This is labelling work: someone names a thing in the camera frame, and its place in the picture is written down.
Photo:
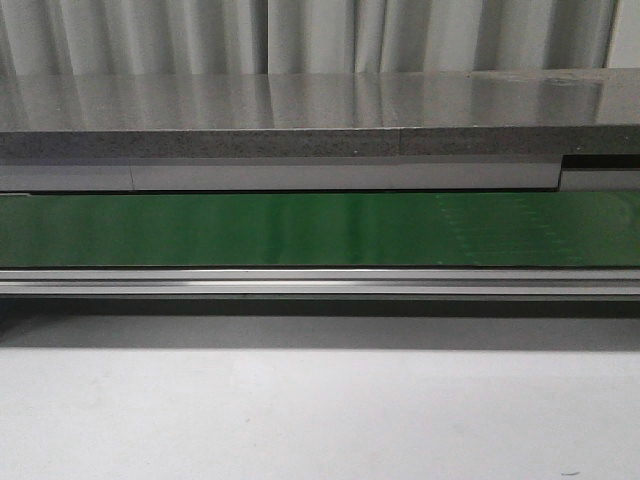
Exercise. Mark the aluminium conveyor frame rail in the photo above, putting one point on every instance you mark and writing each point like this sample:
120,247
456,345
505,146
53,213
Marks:
429,282

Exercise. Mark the green conveyor belt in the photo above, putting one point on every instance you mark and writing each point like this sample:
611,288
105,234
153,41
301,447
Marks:
525,229

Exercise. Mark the grey stone counter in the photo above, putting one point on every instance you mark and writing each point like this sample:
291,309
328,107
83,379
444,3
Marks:
554,130

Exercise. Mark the white pleated curtain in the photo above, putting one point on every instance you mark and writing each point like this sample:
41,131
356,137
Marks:
276,37

